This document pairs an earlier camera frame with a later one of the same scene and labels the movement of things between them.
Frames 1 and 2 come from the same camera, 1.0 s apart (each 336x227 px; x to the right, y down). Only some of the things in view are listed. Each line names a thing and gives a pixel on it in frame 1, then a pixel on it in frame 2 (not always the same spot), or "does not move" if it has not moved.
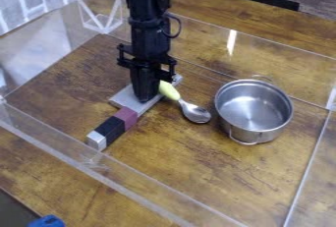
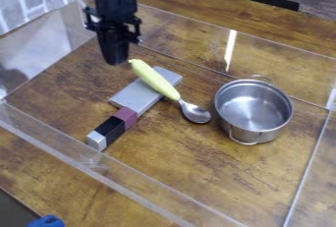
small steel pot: x=253 y=108 does not move
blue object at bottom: x=46 y=221 does not move
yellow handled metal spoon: x=193 y=113 does not move
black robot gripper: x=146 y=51 -> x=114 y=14
